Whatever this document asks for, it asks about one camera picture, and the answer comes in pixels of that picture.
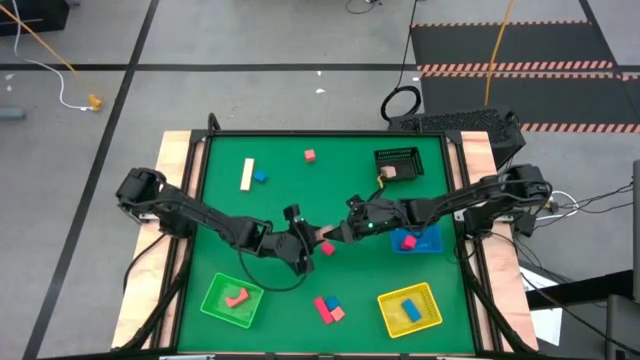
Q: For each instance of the green table mat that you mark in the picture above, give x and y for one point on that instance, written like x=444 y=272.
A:
x=300 y=190

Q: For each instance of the long light wooden block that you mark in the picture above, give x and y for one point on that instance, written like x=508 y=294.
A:
x=247 y=174

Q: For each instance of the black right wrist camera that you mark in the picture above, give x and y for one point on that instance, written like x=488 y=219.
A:
x=355 y=201

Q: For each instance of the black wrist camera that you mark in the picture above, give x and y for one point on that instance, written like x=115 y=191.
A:
x=355 y=201
x=292 y=212

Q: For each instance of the small blue cube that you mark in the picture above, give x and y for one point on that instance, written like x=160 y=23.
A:
x=333 y=302
x=260 y=176

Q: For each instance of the black box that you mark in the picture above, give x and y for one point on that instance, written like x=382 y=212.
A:
x=35 y=15

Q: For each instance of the black plastic basket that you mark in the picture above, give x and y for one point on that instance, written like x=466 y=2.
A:
x=407 y=157

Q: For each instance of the light red cube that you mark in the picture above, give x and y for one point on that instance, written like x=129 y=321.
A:
x=310 y=155

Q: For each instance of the grey flat object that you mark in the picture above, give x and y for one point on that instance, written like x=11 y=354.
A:
x=11 y=113

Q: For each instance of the salmon cube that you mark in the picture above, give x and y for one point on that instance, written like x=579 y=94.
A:
x=338 y=314

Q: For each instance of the black hazard-striped floor mat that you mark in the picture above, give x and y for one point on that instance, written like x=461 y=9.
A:
x=550 y=100
x=540 y=45

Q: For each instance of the green plastic basket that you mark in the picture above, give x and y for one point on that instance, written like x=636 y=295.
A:
x=215 y=310

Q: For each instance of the long crimson red block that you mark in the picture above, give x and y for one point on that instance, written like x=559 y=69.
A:
x=323 y=310

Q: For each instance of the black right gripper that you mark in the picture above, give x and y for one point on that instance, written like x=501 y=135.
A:
x=385 y=220

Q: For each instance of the grey box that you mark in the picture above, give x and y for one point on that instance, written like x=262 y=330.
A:
x=622 y=325

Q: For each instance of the short light wooden block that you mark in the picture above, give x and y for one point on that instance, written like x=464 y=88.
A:
x=326 y=232
x=388 y=172

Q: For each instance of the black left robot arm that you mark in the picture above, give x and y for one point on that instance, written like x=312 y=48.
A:
x=200 y=215

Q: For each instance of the black power adapter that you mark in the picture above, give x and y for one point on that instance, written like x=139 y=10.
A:
x=525 y=224

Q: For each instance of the yellow plastic basket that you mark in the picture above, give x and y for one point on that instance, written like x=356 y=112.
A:
x=430 y=322

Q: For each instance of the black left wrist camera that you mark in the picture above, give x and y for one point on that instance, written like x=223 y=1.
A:
x=292 y=212

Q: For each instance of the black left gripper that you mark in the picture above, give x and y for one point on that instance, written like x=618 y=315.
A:
x=295 y=245

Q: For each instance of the white paper sheet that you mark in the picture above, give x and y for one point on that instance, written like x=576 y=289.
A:
x=547 y=325

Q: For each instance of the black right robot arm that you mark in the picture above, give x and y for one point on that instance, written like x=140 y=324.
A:
x=475 y=197

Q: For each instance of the silver metal bracket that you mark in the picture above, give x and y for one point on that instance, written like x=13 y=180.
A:
x=458 y=215

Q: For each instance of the crimson red cube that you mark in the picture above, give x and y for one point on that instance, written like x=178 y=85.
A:
x=327 y=248

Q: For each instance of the blue plastic basket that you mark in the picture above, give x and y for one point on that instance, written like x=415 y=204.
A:
x=430 y=242

